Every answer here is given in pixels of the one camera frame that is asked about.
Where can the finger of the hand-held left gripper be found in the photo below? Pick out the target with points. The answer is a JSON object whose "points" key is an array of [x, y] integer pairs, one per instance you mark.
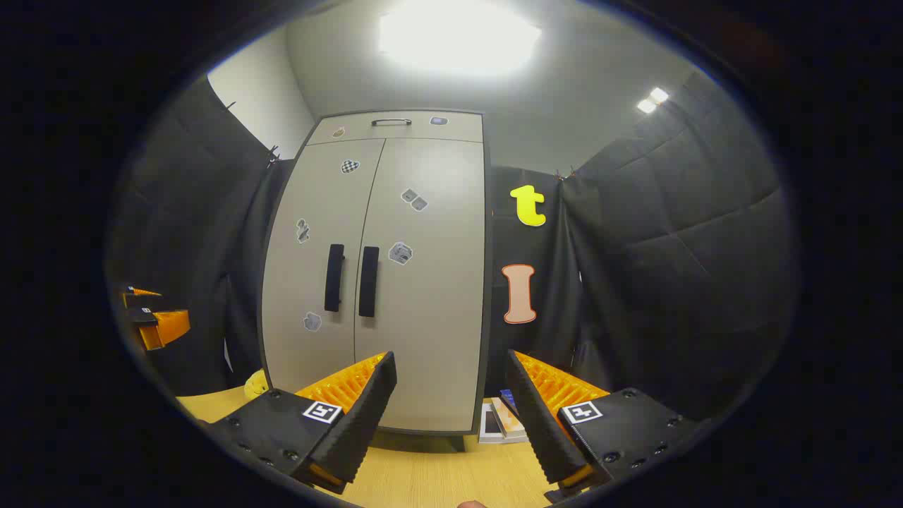
{"points": [[169, 326], [144, 293]]}

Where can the white book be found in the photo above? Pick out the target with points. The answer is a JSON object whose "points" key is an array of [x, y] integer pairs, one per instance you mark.
{"points": [[488, 423]]}

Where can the yellow plush toy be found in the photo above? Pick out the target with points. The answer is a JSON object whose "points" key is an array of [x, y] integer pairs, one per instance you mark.
{"points": [[255, 386]]}

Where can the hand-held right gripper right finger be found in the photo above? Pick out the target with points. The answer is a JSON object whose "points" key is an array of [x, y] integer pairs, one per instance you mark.
{"points": [[540, 430]]}

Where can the grey double-door shoe cabinet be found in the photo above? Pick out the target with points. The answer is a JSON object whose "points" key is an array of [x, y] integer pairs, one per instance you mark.
{"points": [[423, 130]]}

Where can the grey cabinet door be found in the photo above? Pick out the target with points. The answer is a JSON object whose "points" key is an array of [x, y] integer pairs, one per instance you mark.
{"points": [[310, 275], [430, 339]]}

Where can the large ceiling light panel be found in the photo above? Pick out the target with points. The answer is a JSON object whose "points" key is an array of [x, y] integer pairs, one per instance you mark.
{"points": [[458, 35]]}

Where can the beige book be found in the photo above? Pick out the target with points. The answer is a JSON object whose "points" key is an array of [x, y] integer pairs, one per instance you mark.
{"points": [[511, 425]]}

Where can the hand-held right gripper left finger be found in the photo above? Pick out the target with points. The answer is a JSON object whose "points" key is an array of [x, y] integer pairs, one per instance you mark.
{"points": [[363, 423]]}

